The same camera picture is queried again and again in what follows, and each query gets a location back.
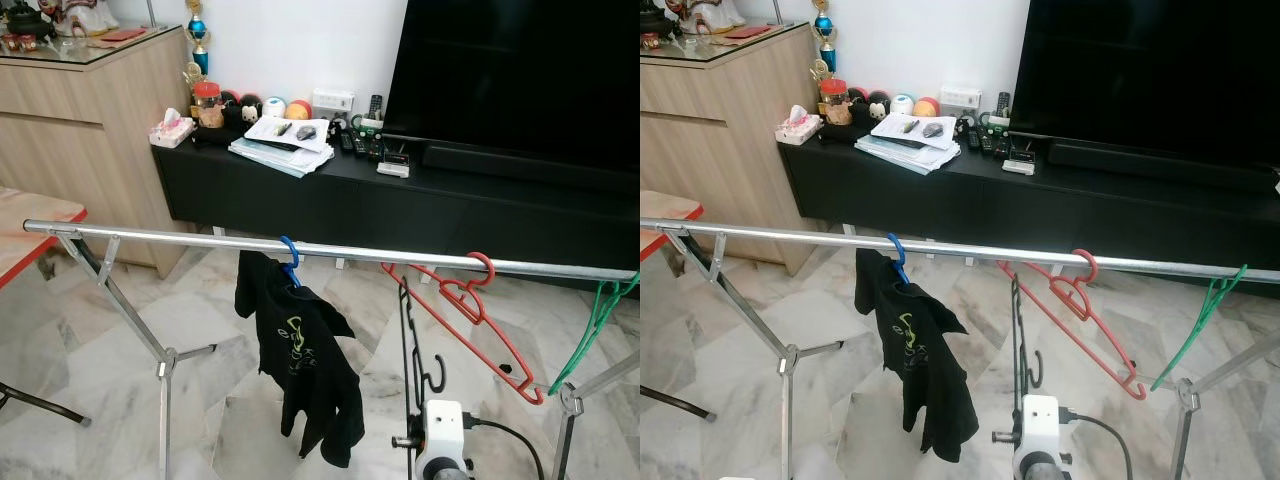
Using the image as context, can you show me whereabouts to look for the black plastic hanger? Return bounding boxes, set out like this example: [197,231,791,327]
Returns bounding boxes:
[397,272,448,446]
[1008,272,1045,441]

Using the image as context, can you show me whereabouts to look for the blue plastic hanger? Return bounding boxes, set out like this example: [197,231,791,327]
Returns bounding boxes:
[885,232,911,288]
[277,235,302,290]

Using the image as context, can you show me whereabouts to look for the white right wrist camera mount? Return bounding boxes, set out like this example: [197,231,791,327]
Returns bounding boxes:
[424,399,469,459]
[1018,394,1063,456]

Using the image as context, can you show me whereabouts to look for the black round toys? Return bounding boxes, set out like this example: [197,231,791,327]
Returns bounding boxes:
[220,90,264,129]
[847,88,891,126]

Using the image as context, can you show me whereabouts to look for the light wooden cabinet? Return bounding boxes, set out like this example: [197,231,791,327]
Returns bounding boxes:
[640,22,829,276]
[0,22,198,279]

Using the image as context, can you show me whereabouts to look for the red-lidded jar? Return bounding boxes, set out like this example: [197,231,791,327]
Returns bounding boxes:
[818,78,851,127]
[192,81,225,129]

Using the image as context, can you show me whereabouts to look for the blue gold trophy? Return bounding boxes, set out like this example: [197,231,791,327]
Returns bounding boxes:
[811,0,839,76]
[183,0,213,79]

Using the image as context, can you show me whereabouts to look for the stack of white papers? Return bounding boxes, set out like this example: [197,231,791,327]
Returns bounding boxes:
[228,115,337,180]
[855,112,963,177]

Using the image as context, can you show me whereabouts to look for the pink tissue box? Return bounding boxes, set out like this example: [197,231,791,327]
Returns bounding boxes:
[775,105,824,147]
[149,107,198,150]

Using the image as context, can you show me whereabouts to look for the silver metal clothes rack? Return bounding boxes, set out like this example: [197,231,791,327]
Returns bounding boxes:
[22,219,641,480]
[640,217,1280,480]

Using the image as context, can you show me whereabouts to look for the black soundbar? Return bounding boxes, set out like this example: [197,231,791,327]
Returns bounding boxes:
[1047,138,1280,196]

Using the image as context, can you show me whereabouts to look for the white red figurine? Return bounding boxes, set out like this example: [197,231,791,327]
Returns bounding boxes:
[52,0,121,38]
[680,0,749,36]

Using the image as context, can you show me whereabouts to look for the black teapot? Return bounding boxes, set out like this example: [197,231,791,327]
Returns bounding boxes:
[640,5,679,39]
[3,5,56,43]

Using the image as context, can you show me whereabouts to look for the black TV console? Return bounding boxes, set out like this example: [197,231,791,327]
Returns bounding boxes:
[778,125,1280,291]
[150,125,641,296]

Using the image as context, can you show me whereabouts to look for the green plastic hanger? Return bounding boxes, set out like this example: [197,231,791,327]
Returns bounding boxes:
[1150,263,1249,393]
[547,270,641,397]

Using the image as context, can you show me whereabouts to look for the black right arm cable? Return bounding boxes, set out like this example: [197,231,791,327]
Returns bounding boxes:
[462,412,547,480]
[1058,405,1136,480]

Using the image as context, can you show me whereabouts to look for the black flat television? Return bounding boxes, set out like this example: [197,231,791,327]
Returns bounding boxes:
[382,0,641,179]
[1010,0,1280,171]

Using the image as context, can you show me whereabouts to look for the red plastic hanger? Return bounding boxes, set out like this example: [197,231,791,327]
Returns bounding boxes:
[379,251,547,407]
[996,248,1149,402]

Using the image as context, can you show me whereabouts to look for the black printed t-shirt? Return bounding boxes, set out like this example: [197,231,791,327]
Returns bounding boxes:
[854,248,981,464]
[234,250,367,470]

